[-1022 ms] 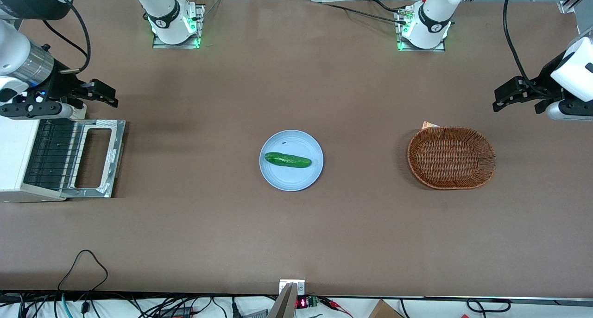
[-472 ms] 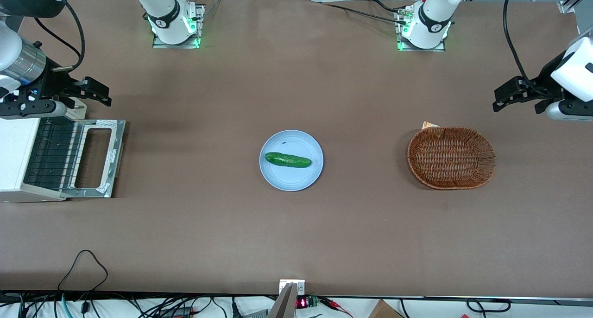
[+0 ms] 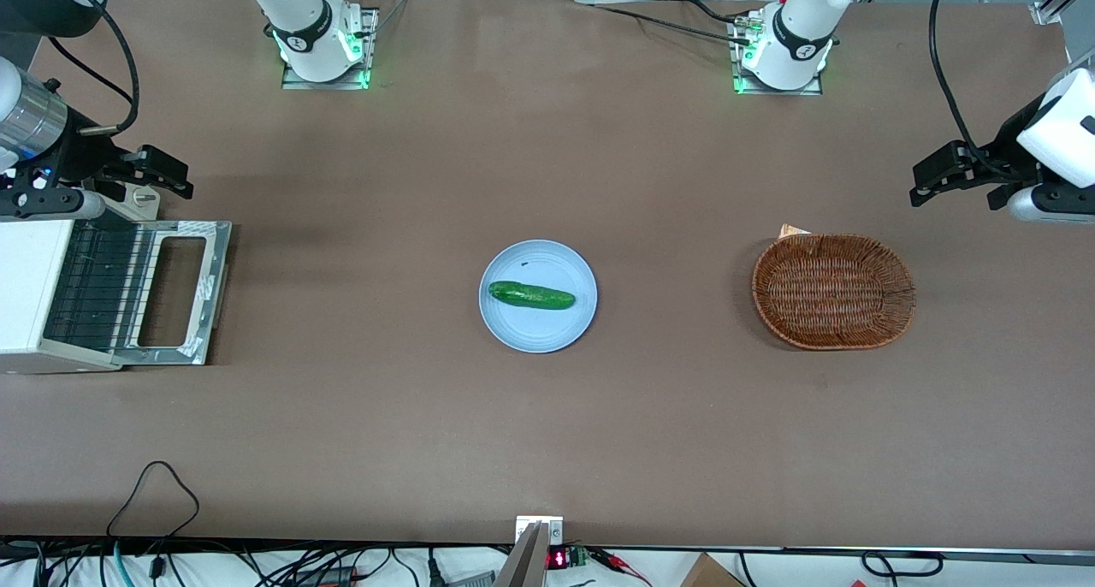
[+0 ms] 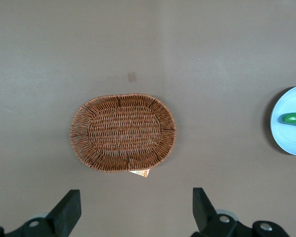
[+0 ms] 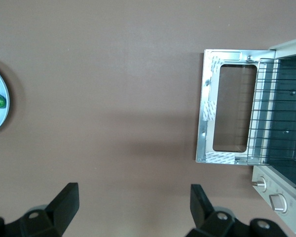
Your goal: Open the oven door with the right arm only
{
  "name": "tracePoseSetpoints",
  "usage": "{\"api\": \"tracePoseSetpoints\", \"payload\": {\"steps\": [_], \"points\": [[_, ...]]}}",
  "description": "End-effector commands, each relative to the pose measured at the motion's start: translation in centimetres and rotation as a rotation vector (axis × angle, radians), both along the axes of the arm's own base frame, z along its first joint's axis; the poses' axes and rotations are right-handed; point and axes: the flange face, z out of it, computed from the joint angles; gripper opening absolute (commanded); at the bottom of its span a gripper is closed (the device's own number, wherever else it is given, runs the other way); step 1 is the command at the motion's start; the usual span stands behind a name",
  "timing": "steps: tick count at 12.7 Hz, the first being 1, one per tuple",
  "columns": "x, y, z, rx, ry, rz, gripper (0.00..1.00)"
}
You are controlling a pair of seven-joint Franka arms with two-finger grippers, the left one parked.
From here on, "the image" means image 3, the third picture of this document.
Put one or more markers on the brown cardboard box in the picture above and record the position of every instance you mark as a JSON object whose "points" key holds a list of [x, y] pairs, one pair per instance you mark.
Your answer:
{"points": [[710, 574]]}

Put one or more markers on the light blue round plate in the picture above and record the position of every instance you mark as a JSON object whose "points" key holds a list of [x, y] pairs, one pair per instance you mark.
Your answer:
{"points": [[539, 330]]}

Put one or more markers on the round oven knob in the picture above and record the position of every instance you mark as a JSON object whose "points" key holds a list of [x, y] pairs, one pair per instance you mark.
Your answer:
{"points": [[143, 200]]}

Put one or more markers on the grey aluminium mount bar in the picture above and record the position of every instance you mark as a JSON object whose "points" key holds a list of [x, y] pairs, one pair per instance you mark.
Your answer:
{"points": [[523, 561]]}

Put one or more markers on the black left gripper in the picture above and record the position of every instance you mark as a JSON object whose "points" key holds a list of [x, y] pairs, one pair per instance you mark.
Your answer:
{"points": [[1006, 149]]}

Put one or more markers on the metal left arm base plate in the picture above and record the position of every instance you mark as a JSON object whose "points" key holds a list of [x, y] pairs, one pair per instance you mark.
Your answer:
{"points": [[737, 78]]}

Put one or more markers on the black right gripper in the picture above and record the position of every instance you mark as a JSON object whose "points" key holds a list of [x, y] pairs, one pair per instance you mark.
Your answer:
{"points": [[83, 157]]}

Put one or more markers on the toaster oven glass door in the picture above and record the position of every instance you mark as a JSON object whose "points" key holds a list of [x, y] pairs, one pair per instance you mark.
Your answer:
{"points": [[219, 262]]}

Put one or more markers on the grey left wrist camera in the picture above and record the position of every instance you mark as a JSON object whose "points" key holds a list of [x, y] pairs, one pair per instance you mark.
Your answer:
{"points": [[1052, 204]]}

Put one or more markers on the red digit voltage display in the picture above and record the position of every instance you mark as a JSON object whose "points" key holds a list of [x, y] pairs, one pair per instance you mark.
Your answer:
{"points": [[558, 559]]}

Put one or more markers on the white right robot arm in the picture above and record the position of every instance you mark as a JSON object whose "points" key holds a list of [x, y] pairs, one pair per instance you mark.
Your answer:
{"points": [[299, 14]]}

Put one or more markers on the brown wicker oval basket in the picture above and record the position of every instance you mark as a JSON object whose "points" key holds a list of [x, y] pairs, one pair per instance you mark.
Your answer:
{"points": [[834, 292]]}

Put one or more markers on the silver camera mount bracket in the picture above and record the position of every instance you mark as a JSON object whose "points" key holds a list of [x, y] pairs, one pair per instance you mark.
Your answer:
{"points": [[556, 531]]}

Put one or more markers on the small beige paper tag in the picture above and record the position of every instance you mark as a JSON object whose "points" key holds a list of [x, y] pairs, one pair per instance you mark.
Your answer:
{"points": [[791, 230]]}

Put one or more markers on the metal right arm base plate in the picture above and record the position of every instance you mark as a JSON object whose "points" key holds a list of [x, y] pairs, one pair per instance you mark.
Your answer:
{"points": [[373, 48]]}

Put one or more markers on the white toaster oven body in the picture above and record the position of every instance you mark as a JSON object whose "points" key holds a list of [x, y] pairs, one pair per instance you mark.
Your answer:
{"points": [[21, 279]]}

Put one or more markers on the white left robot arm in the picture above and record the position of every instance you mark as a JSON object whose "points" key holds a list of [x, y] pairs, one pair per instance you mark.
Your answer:
{"points": [[800, 22]]}

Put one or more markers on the green cucumber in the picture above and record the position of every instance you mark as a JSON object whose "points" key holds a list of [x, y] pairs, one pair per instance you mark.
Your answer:
{"points": [[530, 296]]}

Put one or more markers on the red alligator clip leads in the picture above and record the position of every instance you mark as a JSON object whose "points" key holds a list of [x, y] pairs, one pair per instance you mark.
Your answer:
{"points": [[620, 561]]}

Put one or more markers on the black power adapter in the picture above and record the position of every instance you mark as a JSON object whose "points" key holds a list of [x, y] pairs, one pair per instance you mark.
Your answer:
{"points": [[325, 577]]}

